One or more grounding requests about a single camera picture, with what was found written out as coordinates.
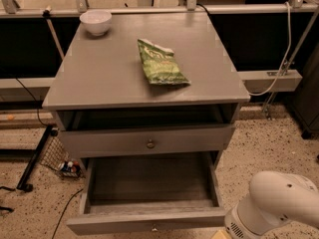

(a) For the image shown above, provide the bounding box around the grey drawer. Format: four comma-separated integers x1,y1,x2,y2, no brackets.
59,124,234,158
67,152,226,235

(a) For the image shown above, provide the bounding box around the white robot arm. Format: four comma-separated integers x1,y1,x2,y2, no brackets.
211,171,319,239

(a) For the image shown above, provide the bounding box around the grey top drawer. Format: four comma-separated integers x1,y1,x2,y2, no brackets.
59,124,234,158

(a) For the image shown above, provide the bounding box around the grey wooden drawer cabinet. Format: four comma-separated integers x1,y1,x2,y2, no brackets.
42,11,251,171

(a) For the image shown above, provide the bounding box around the dark grey side cabinet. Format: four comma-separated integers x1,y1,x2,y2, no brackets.
291,44,319,139

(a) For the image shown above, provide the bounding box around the green chip bag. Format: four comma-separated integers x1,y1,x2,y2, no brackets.
138,39,190,86

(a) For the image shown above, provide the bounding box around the black metal floor bar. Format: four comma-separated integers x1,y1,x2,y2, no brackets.
17,125,53,192

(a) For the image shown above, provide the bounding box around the white ceramic bowl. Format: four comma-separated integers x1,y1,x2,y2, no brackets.
80,10,112,36

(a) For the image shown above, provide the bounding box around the black floor cable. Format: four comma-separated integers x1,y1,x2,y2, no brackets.
51,187,85,239

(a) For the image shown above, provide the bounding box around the wire mesh basket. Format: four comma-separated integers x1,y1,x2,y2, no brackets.
40,136,82,178

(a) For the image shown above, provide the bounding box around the white hanging cable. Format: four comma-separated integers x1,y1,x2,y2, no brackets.
248,1,293,97

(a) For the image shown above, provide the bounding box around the metal railing frame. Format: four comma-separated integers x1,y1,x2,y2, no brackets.
0,0,319,18

